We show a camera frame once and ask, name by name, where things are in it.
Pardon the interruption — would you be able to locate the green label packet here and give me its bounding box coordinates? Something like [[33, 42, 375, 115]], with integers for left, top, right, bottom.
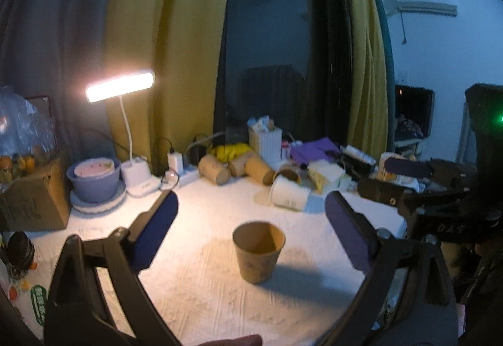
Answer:
[[30, 285, 50, 326]]

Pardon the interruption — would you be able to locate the black round jar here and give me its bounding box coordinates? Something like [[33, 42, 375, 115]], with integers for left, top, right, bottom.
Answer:
[[7, 231, 36, 277]]

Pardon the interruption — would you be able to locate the clear plastic bag of oranges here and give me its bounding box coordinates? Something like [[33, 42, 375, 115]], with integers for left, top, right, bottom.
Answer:
[[0, 85, 60, 185]]

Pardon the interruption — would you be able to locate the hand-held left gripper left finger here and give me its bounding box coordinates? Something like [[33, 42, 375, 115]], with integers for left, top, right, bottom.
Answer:
[[43, 190, 185, 346]]

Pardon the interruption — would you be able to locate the teal curtain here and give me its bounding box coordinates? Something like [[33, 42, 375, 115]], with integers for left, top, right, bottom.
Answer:
[[0, 0, 132, 160], [363, 0, 396, 152]]

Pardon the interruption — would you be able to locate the white paper cup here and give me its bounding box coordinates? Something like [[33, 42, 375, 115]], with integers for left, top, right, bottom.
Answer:
[[269, 175, 312, 211]]

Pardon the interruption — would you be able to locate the white desk lamp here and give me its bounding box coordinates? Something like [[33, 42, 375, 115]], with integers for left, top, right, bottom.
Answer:
[[85, 69, 163, 198]]

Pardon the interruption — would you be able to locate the dark glass window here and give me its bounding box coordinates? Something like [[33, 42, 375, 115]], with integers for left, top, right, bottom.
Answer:
[[213, 0, 355, 144]]

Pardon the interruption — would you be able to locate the white air conditioner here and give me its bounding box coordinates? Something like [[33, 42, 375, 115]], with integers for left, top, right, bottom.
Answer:
[[382, 0, 459, 18]]

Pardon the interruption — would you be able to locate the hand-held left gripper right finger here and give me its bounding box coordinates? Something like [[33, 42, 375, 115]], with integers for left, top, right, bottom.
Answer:
[[314, 191, 459, 346]]

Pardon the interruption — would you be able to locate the purple cloth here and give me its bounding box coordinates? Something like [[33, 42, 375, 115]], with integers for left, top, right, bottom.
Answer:
[[290, 136, 343, 167]]

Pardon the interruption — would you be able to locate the yellow white container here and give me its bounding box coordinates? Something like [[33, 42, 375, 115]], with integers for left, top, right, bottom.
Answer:
[[376, 152, 398, 182]]

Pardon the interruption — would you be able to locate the white tube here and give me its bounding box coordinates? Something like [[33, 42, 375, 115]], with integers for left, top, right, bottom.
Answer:
[[341, 145, 377, 171]]

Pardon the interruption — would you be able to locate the white woven basket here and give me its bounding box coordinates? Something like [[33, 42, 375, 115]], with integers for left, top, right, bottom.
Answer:
[[248, 125, 284, 171]]

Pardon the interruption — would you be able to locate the person's left hand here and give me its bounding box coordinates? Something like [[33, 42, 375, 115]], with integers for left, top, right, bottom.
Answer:
[[202, 334, 263, 346]]

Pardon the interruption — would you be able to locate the yellow cloth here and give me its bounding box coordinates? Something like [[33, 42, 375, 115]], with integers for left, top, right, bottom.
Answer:
[[207, 142, 253, 165]]

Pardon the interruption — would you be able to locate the brown paper cup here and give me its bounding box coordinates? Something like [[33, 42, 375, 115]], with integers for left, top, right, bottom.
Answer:
[[273, 163, 303, 185], [229, 157, 252, 178], [198, 154, 232, 186], [244, 156, 276, 186], [232, 222, 286, 284]]

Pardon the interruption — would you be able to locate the blue bowl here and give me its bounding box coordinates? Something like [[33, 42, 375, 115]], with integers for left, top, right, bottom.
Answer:
[[66, 157, 122, 204]]

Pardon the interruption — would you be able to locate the white power strip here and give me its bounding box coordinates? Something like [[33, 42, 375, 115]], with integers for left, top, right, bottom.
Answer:
[[159, 164, 202, 190]]

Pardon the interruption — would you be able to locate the pale yellow tissue pack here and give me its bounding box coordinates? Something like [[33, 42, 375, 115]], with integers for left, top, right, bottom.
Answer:
[[307, 160, 347, 194]]

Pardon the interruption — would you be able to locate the yellow curtain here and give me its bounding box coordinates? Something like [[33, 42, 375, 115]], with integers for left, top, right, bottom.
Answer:
[[105, 0, 237, 176], [333, 0, 390, 153]]

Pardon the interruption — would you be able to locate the black television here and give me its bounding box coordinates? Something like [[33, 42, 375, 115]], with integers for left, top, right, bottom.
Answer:
[[394, 84, 435, 143]]

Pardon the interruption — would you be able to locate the white charger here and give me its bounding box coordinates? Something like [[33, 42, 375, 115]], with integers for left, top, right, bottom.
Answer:
[[168, 151, 185, 174]]

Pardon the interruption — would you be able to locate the pink plate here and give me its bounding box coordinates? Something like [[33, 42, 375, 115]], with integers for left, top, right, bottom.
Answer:
[[74, 159, 115, 178]]

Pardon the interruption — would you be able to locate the black power adapter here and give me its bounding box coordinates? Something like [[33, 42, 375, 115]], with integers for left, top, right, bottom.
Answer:
[[188, 145, 207, 167]]

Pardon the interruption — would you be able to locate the cardboard box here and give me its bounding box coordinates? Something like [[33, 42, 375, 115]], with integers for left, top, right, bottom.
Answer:
[[0, 157, 72, 233]]

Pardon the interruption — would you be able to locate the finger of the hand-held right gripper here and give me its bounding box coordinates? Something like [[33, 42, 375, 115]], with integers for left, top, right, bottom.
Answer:
[[357, 177, 406, 210], [386, 157, 434, 180]]

